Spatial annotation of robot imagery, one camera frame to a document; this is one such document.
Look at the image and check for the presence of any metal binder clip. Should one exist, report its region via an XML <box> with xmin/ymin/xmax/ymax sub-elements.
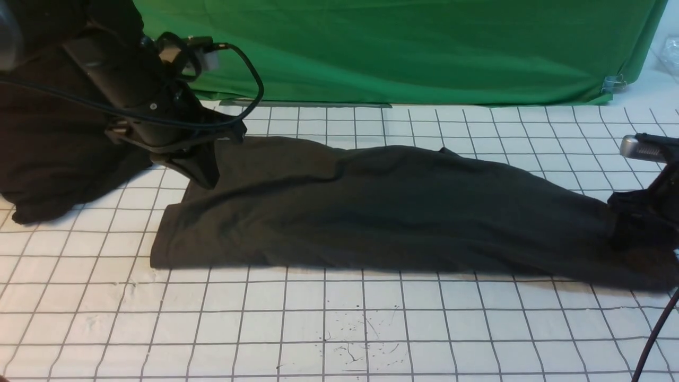
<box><xmin>600</xmin><ymin>74</ymin><xmax>628</xmax><ymax>94</ymax></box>

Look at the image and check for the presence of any white grid table mat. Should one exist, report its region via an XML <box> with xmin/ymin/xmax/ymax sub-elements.
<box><xmin>1</xmin><ymin>96</ymin><xmax>677</xmax><ymax>381</ymax></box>

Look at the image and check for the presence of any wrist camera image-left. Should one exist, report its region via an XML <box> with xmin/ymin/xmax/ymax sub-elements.
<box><xmin>156</xmin><ymin>32</ymin><xmax>219</xmax><ymax>78</ymax></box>

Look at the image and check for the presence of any gray long-sleeved shirt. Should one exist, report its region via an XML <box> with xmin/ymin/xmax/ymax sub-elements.
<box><xmin>150</xmin><ymin>137</ymin><xmax>677</xmax><ymax>292</ymax></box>

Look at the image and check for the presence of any silver wrist camera image-right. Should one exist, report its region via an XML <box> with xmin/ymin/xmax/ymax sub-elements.
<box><xmin>619</xmin><ymin>133</ymin><xmax>678</xmax><ymax>164</ymax></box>

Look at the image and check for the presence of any black clothes pile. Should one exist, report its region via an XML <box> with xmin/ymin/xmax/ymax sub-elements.
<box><xmin>0</xmin><ymin>42</ymin><xmax>160</xmax><ymax>224</ymax></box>

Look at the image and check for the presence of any green backdrop cloth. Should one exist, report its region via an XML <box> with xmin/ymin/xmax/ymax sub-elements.
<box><xmin>135</xmin><ymin>1</ymin><xmax>667</xmax><ymax>106</ymax></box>

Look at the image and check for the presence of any black cable image-right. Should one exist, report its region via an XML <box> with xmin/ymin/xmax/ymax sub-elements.
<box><xmin>631</xmin><ymin>289</ymin><xmax>678</xmax><ymax>382</ymax></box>

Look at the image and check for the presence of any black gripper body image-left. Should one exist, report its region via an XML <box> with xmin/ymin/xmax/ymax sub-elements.
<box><xmin>63</xmin><ymin>32</ymin><xmax>247</xmax><ymax>157</ymax></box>

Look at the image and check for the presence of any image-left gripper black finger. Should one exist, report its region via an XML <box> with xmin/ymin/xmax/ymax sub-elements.
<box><xmin>164</xmin><ymin>146</ymin><xmax>220</xmax><ymax>189</ymax></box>

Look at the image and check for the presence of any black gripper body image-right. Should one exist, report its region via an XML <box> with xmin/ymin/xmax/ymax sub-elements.
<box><xmin>608</xmin><ymin>164</ymin><xmax>678</xmax><ymax>250</ymax></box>

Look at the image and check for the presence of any clear plastic bag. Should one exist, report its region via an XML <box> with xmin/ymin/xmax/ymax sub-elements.
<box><xmin>657</xmin><ymin>33</ymin><xmax>678</xmax><ymax>80</ymax></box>

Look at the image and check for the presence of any black cable image-left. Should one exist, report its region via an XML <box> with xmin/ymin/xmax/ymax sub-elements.
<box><xmin>0</xmin><ymin>32</ymin><xmax>265</xmax><ymax>133</ymax></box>

